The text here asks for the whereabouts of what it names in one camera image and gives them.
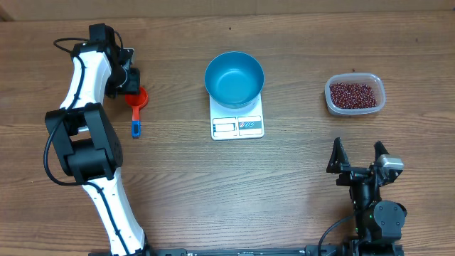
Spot red beans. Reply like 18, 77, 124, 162
329, 82, 377, 109

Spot blue bowl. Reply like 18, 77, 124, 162
204, 51, 265, 109

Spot red scoop blue handle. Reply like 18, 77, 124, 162
124, 86, 149, 139

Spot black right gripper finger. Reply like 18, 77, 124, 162
326, 137, 350, 174
374, 141, 388, 160

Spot white kitchen scale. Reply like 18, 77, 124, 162
210, 95, 264, 141

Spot clear plastic container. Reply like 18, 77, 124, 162
324, 73, 387, 116

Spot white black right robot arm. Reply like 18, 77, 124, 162
317, 137, 407, 256

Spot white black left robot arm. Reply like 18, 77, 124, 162
43, 23, 153, 255

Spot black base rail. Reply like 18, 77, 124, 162
88, 243, 406, 256

